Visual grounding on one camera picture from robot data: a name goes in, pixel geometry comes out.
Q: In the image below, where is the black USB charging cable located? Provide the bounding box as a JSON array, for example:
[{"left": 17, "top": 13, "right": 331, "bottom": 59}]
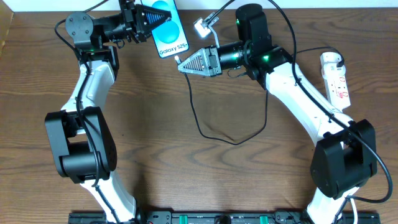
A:
[{"left": 174, "top": 46, "right": 345, "bottom": 146}]

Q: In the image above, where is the white power strip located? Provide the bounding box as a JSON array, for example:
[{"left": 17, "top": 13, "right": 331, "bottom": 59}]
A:
[{"left": 322, "top": 69, "right": 351, "bottom": 111}]

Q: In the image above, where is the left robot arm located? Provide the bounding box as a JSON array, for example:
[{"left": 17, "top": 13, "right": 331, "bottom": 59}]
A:
[{"left": 45, "top": 1, "right": 172, "bottom": 223}]

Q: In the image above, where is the white power strip cord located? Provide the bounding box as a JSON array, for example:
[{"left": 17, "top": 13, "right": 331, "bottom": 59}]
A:
[{"left": 348, "top": 198, "right": 359, "bottom": 224}]

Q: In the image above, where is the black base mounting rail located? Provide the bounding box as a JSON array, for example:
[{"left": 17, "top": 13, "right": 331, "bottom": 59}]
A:
[{"left": 67, "top": 210, "right": 381, "bottom": 224}]

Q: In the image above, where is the blue screen Galaxy smartphone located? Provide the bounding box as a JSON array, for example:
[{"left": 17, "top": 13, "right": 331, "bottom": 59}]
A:
[{"left": 141, "top": 0, "right": 189, "bottom": 58}]

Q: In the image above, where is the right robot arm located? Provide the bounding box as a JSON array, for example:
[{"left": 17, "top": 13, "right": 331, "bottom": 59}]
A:
[{"left": 177, "top": 3, "right": 383, "bottom": 223}]

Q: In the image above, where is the white USB charger plug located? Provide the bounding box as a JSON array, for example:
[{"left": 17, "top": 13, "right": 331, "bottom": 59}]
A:
[{"left": 320, "top": 52, "right": 346, "bottom": 72}]

